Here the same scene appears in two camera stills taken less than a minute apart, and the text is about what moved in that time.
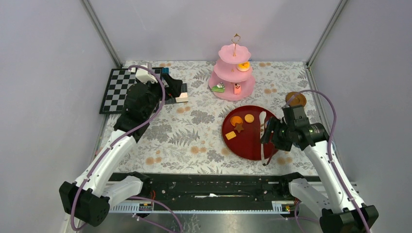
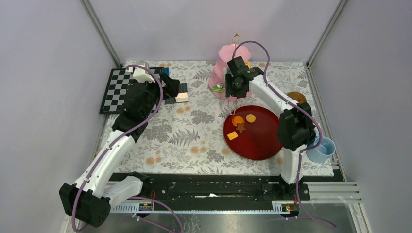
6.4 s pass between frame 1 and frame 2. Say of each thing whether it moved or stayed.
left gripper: stayed
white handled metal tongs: moved
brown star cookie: stayed
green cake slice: stayed
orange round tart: stayed
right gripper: moved
